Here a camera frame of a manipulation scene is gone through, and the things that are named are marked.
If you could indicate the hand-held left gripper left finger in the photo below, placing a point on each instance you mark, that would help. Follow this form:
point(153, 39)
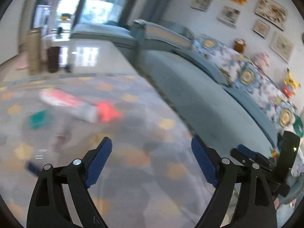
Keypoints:
point(98, 163)

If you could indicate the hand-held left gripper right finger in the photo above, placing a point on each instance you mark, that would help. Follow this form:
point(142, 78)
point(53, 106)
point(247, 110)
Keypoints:
point(204, 163)

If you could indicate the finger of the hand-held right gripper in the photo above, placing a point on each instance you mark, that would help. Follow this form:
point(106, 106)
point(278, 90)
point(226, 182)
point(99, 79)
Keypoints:
point(248, 152)

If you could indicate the red wrapper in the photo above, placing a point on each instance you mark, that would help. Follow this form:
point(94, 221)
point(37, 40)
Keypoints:
point(105, 111)

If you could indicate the pink white packet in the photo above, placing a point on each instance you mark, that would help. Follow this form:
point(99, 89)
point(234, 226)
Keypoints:
point(68, 104)

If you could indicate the red blue toy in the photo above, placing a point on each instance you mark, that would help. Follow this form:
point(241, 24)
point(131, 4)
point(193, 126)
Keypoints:
point(288, 92)

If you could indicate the small blue item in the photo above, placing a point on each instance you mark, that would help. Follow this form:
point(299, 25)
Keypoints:
point(32, 168)

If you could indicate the blue sofa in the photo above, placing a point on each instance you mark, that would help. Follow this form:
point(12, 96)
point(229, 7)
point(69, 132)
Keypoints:
point(190, 95)

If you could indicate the yellow plush toy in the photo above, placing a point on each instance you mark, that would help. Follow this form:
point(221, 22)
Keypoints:
point(291, 79)

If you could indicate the pink plush toy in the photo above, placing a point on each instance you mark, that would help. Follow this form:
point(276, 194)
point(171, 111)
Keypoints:
point(262, 59)

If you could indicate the small dark object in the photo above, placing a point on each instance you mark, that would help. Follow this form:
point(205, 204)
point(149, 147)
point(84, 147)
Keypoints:
point(68, 68)

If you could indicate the white framed butterfly picture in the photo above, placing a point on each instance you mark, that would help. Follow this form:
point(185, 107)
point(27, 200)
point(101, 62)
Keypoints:
point(282, 46)

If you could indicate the brown monkey plush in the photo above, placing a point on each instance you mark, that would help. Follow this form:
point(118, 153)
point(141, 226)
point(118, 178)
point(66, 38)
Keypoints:
point(238, 45)

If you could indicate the small framed butterfly picture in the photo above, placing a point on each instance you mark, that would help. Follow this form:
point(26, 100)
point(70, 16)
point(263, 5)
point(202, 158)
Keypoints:
point(261, 28)

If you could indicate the beige thermos bottle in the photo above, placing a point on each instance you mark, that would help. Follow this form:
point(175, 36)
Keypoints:
point(34, 52)

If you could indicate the blue armrest cloth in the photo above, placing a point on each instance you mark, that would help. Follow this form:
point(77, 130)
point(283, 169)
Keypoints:
point(161, 33)

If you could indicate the white canvas picture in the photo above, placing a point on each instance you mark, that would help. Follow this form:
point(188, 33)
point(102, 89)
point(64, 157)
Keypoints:
point(229, 16)

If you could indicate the small dark speaker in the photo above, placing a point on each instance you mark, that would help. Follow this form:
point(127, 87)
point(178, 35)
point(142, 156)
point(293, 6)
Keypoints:
point(59, 30)

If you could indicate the large framed floral picture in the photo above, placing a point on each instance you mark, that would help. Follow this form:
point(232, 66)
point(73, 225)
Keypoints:
point(270, 11)

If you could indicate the yellow bowl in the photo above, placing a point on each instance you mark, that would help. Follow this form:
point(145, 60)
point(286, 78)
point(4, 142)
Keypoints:
point(64, 16)

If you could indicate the black framed floral picture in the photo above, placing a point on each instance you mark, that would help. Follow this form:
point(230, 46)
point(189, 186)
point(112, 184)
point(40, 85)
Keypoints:
point(202, 0)

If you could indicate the grey blue curtain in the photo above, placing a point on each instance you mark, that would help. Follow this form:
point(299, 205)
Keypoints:
point(147, 0)

